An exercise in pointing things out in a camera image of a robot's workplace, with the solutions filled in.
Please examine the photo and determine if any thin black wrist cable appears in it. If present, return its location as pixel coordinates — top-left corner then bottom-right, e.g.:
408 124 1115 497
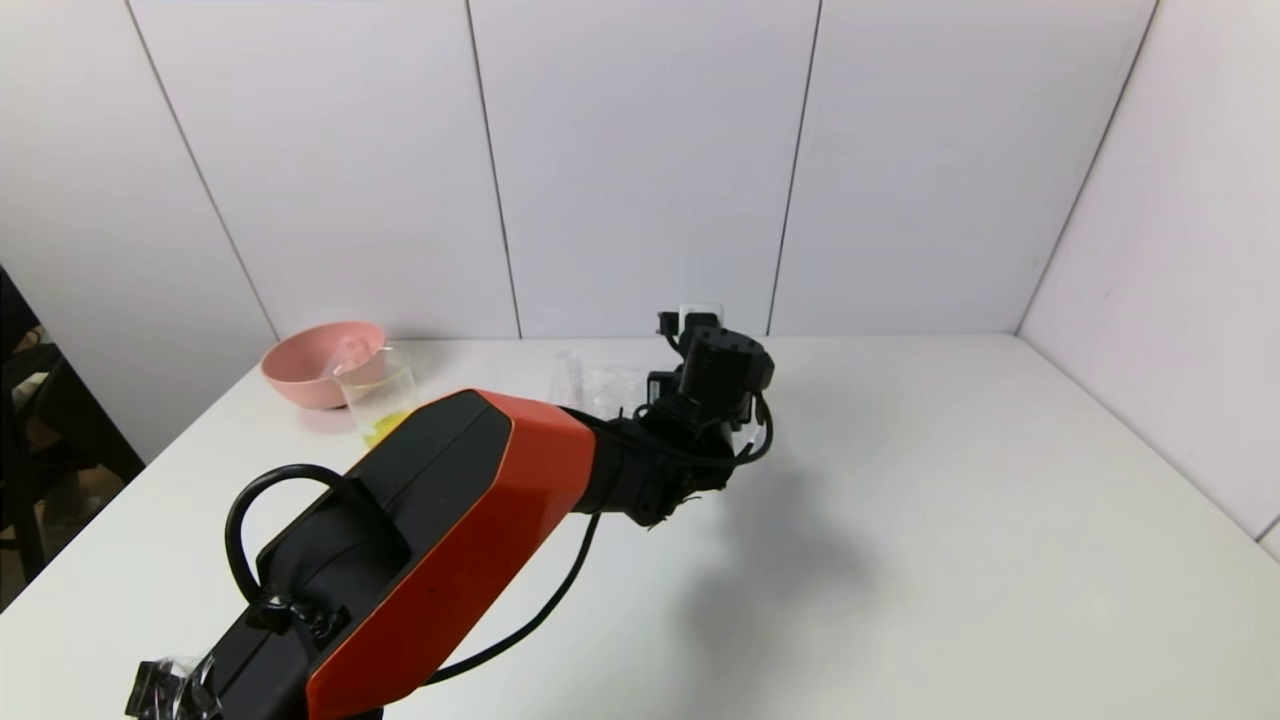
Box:
600 392 774 469

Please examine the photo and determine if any clear glass beaker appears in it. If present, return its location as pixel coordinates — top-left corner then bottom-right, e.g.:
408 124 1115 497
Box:
333 346 421 449

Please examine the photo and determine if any pink plastic bowl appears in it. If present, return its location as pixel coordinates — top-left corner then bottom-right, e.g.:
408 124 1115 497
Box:
261 321 391 410

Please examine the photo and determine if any clear plastic test tube rack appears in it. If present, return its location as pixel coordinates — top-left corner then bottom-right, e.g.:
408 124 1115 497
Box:
548 348 769 463

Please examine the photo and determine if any thick black looped cable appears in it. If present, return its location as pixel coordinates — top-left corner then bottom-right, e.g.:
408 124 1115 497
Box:
224 463 366 606

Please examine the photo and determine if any test tube with red pigment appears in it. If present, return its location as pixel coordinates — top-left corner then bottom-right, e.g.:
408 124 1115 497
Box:
553 350 587 411

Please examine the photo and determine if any long black hanging cable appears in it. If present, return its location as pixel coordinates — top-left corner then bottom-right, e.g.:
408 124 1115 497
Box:
425 512 603 687

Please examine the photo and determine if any dark background furniture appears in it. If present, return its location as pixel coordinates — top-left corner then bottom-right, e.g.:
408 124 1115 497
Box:
0 265 147 611

